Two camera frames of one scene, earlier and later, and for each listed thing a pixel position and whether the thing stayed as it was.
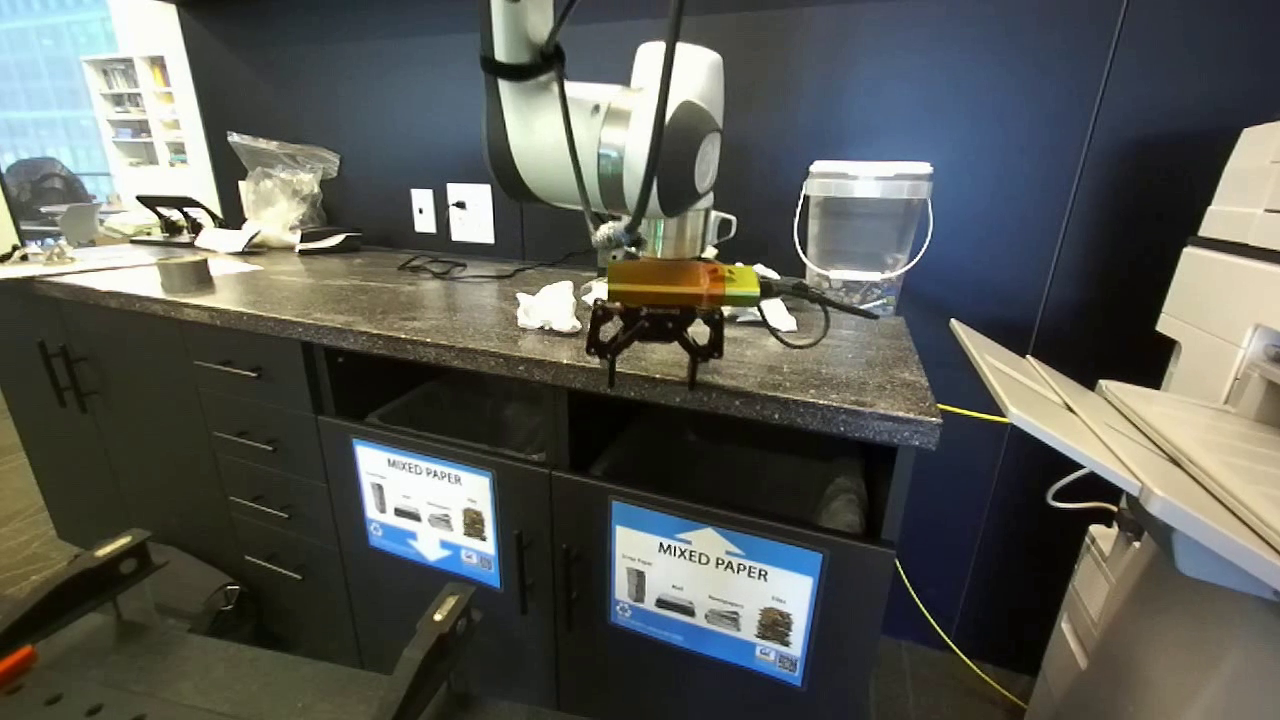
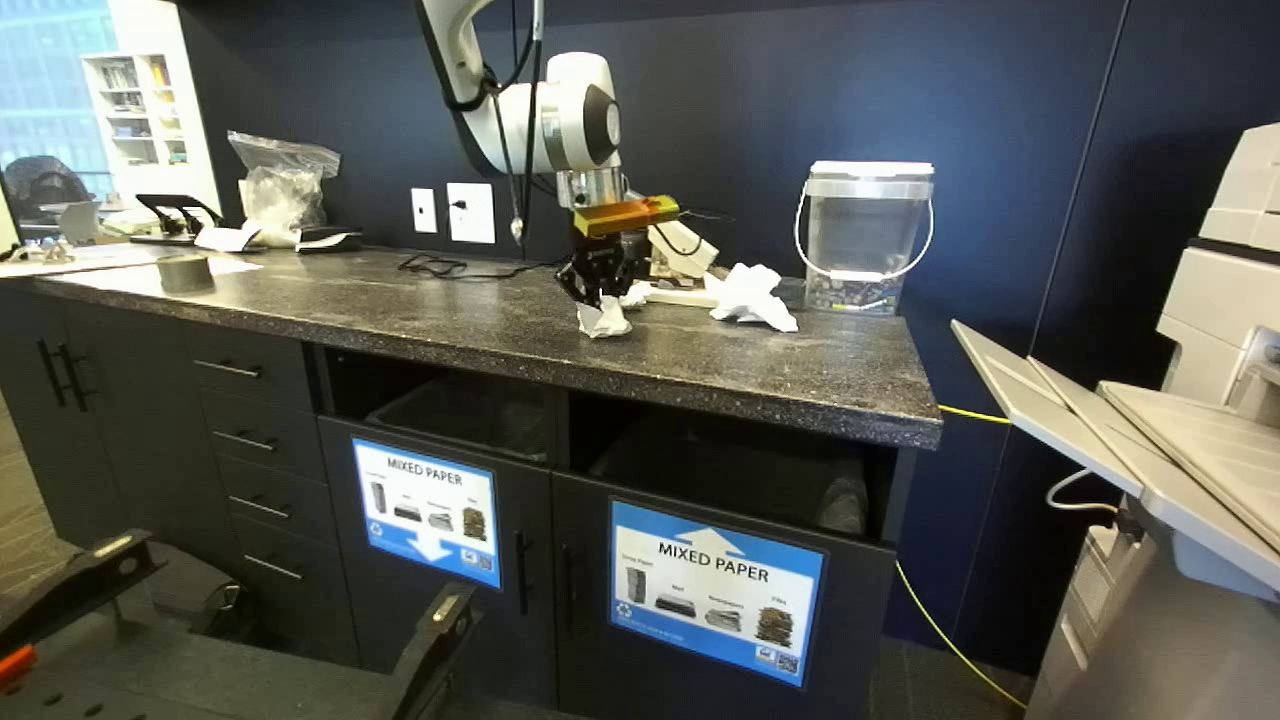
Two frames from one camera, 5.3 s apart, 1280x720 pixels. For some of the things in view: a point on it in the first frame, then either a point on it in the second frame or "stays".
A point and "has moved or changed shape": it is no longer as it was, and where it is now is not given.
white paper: x=550 y=305 has moved or changed shape
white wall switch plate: x=424 y=210 stays
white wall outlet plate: x=468 y=212 stays
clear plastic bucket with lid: x=863 y=227 stays
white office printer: x=1168 y=611 stays
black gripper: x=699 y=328 -> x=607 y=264
